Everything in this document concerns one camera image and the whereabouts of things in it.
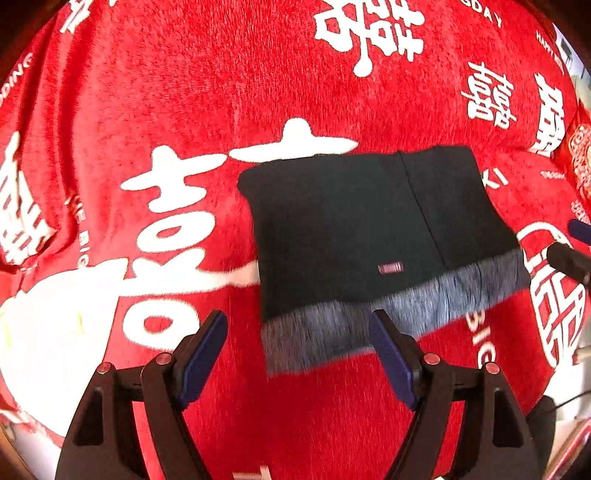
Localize red patterned cushion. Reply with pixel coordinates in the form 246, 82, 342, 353
553, 104, 591, 204

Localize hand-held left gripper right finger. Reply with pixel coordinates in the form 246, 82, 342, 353
368, 308, 542, 480

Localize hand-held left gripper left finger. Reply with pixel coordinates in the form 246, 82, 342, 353
55, 309, 229, 480

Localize dark pants with blue lining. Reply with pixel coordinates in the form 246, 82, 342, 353
237, 145, 532, 377

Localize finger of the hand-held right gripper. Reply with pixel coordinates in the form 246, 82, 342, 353
567, 218, 591, 246
546, 241, 591, 288

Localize red printed blanket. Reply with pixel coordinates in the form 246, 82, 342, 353
0, 0, 591, 480

